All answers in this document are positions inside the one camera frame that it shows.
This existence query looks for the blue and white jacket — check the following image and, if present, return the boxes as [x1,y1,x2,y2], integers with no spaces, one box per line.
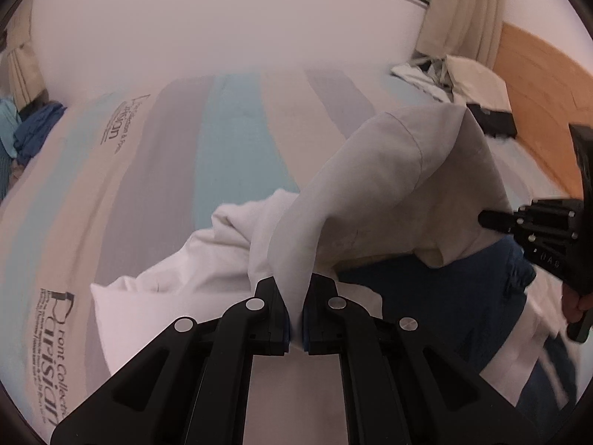
[92,105,577,434]

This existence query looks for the right hand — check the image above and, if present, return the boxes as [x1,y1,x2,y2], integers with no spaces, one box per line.
[562,283,593,323]

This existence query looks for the cream pillow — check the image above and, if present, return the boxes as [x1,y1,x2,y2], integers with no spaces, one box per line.
[444,55,511,113]

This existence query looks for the beige curtain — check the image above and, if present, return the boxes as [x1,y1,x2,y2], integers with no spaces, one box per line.
[415,0,504,68]

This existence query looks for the black folded garment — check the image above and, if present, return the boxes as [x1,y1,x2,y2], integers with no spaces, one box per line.
[466,103,518,139]

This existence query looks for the blue clothes pile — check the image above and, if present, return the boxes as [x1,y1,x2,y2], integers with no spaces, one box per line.
[1,98,66,167]

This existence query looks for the white crumpled clothes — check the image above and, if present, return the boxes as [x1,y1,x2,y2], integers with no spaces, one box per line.
[390,57,454,102]

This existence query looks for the wooden headboard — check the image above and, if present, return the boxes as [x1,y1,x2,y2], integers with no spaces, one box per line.
[494,23,592,198]

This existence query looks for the striped bed sheet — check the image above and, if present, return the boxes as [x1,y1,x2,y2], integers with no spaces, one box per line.
[0,71,571,441]

